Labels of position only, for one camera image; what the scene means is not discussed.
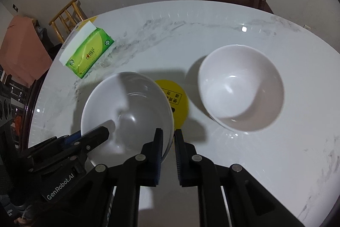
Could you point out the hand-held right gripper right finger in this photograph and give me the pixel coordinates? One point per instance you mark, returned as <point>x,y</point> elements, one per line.
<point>179,156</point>

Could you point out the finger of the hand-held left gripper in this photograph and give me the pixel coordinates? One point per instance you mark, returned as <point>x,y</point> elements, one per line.
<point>95,136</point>
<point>71,138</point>

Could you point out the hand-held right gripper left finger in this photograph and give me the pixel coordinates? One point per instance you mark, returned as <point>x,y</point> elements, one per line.
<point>158,154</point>

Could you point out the white bowl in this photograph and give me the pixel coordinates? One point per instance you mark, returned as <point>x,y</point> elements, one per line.
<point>239,88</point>
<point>127,99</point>

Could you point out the yellow round disc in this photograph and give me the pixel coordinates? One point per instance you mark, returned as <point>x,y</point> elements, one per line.
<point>178,110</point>

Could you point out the green tissue box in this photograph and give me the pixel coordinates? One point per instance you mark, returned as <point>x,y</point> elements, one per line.
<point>90,52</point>

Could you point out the pink cloth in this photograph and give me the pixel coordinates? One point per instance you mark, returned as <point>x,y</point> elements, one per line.
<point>21,51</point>

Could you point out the grey cloth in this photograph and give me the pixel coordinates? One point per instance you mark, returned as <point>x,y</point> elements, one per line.
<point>43,35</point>

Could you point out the bamboo chair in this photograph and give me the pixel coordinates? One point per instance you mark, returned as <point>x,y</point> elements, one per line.
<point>63,11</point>

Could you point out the wall socket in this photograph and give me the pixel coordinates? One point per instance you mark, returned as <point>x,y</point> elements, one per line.
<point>306,27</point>
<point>15,7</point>

